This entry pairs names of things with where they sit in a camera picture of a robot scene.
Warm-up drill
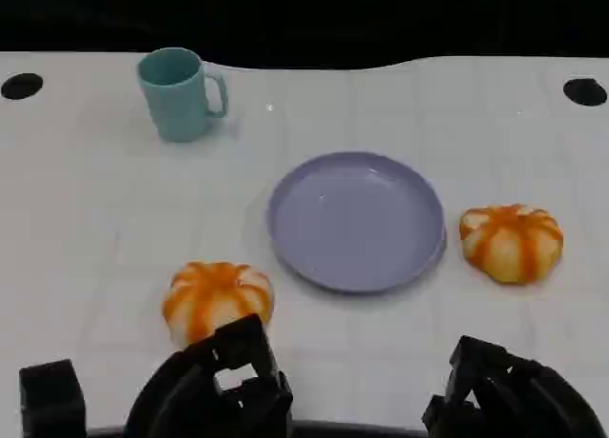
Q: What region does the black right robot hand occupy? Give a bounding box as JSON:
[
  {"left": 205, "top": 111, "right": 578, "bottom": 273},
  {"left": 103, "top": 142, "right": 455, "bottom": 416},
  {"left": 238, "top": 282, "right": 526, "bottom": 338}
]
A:
[{"left": 421, "top": 334, "right": 609, "bottom": 438}]

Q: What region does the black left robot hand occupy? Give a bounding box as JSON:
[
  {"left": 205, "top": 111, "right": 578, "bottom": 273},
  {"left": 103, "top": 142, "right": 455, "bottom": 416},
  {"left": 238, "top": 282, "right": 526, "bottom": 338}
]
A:
[{"left": 123, "top": 312, "right": 295, "bottom": 438}]

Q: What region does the orange white toy bread roll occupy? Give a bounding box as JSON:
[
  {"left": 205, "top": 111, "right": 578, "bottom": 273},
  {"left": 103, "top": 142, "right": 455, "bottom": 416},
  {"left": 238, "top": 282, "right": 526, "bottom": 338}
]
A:
[
  {"left": 459, "top": 203, "right": 565, "bottom": 286},
  {"left": 162, "top": 260, "right": 275, "bottom": 349}
]

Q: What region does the lilac plate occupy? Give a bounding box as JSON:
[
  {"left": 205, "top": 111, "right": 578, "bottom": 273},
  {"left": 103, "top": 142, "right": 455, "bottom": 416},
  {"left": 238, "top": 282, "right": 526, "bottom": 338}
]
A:
[{"left": 266, "top": 150, "right": 447, "bottom": 294}]

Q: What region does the pale green mug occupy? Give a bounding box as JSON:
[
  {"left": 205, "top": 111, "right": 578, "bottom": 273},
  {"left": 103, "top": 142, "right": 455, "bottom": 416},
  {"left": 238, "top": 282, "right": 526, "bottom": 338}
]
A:
[{"left": 136, "top": 47, "right": 229, "bottom": 144}]

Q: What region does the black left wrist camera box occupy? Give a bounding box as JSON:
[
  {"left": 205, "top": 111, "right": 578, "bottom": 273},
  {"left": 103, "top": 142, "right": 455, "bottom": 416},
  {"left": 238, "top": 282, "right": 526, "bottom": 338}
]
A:
[{"left": 18, "top": 358, "right": 88, "bottom": 438}]

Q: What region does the black table cable hole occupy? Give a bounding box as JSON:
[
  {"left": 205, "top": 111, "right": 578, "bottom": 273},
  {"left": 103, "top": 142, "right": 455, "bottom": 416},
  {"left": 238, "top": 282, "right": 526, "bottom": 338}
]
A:
[
  {"left": 0, "top": 72, "right": 45, "bottom": 101},
  {"left": 562, "top": 78, "right": 609, "bottom": 108}
]

